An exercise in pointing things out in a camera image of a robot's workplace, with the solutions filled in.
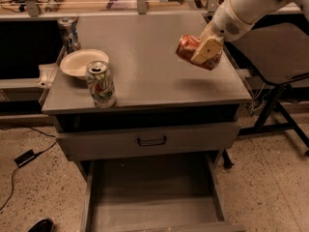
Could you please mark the black power adapter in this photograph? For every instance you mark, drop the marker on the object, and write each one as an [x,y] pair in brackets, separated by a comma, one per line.
[25,158]

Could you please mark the red coke can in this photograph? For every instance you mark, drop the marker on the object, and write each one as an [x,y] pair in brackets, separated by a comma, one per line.
[186,48]

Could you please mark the white plastic bracket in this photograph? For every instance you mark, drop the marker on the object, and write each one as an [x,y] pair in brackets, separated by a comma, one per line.
[47,75]

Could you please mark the grey drawer cabinet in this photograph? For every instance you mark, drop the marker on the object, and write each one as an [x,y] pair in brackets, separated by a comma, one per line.
[154,88]

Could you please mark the green white soda can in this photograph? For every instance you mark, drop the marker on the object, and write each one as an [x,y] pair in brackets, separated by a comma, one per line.
[100,83]

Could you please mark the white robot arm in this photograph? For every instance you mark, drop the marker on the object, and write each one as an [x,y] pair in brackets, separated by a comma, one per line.
[264,7]

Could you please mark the black chair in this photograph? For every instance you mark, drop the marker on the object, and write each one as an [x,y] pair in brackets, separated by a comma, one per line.
[278,55]

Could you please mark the black shoe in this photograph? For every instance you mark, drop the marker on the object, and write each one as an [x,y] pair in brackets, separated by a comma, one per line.
[43,225]

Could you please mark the open middle drawer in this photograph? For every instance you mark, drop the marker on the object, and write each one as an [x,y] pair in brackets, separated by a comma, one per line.
[169,193]

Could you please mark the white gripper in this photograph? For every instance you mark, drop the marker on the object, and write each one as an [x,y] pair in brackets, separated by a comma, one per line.
[225,23]

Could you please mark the top drawer with handle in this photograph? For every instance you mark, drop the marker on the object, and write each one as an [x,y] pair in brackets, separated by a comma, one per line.
[114,144]

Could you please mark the white bowl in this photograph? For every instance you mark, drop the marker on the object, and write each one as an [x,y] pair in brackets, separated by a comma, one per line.
[75,63]

